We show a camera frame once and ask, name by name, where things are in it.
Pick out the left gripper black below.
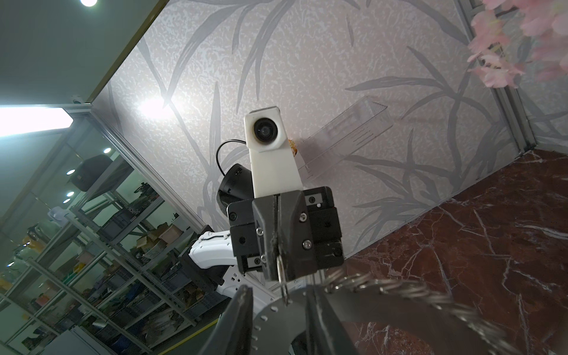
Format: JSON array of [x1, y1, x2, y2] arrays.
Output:
[[227, 186, 344, 281]]

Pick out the pink cherry blossom tree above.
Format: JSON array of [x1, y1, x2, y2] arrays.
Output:
[[467, 1, 567, 89]]

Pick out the clear acrylic wall shelf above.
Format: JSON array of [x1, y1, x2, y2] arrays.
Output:
[[296, 96, 393, 183]]

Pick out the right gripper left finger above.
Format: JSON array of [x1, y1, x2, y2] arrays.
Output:
[[198, 285, 254, 355]]

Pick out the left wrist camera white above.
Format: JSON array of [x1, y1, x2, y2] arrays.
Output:
[[244, 106, 303, 198]]

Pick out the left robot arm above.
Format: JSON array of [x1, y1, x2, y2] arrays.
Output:
[[180, 164, 344, 305]]

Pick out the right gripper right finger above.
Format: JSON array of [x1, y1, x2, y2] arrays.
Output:
[[305, 286, 358, 355]]

